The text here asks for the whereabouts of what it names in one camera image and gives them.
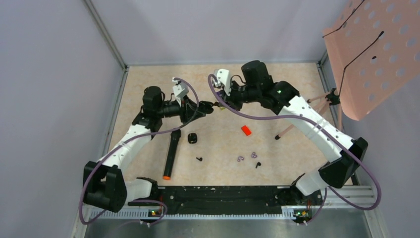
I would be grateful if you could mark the pink perforated music stand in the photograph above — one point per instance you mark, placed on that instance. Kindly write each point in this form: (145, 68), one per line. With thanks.
(373, 50)

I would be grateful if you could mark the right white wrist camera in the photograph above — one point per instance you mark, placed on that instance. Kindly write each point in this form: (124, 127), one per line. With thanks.
(222, 80)

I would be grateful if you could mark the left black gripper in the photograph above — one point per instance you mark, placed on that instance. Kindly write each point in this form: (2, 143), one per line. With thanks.
(188, 110)

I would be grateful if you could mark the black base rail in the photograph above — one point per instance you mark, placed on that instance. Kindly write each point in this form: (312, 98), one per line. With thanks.
(228, 200)

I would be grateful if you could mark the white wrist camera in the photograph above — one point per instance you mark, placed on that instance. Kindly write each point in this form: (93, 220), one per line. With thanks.
(222, 80)
(180, 90)

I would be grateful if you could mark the black microphone orange end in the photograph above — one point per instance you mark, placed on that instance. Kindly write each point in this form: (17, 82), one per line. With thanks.
(174, 140)

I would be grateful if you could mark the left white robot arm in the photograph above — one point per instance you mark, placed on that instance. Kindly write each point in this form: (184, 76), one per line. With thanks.
(104, 184)

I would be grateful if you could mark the oval black charging case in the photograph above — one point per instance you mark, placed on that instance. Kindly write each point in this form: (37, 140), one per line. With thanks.
(205, 107)

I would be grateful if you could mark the small black earbud case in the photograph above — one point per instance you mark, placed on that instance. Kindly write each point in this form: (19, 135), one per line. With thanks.
(192, 138)

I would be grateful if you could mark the red block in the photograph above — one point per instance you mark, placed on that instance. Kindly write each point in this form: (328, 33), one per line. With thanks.
(245, 129)

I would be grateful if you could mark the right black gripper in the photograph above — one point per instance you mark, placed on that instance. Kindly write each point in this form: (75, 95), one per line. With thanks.
(229, 100)

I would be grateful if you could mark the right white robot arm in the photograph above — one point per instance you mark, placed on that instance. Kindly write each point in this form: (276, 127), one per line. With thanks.
(340, 150)

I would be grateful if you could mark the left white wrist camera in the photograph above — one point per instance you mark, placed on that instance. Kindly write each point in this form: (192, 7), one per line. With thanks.
(180, 90)

